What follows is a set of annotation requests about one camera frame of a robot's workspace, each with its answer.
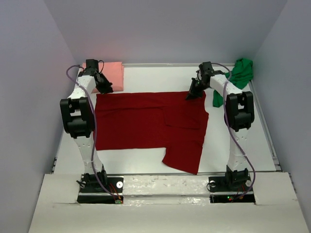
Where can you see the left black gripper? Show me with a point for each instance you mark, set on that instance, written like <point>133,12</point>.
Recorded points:
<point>107,88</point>

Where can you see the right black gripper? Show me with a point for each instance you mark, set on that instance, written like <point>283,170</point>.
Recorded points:
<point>192,91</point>

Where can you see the red t shirt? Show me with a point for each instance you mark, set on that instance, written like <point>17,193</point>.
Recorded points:
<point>154,120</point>

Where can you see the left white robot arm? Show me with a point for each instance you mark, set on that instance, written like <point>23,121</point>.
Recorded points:
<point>79,121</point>

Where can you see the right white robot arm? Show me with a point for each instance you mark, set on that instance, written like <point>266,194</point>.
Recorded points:
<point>238,116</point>

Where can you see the folded pink t shirt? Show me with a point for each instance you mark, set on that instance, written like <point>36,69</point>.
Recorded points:
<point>114,72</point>

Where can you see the green t shirt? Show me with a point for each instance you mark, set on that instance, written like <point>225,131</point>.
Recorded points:
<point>241,75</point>

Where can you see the white front cover board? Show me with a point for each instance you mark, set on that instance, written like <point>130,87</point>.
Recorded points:
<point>168,204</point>

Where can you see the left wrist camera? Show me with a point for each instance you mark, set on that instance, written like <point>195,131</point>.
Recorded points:
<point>92,64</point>

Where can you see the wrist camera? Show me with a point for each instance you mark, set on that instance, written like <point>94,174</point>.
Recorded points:
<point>92,64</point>
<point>206,68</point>

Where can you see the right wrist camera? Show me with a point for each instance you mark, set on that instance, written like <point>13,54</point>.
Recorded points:
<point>206,68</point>

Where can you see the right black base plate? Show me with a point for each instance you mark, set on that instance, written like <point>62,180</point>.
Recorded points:
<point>220,192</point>

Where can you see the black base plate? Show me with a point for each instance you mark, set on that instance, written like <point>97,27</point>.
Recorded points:
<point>220,192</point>
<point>90,191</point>

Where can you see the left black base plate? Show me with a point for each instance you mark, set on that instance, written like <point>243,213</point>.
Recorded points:
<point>90,191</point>

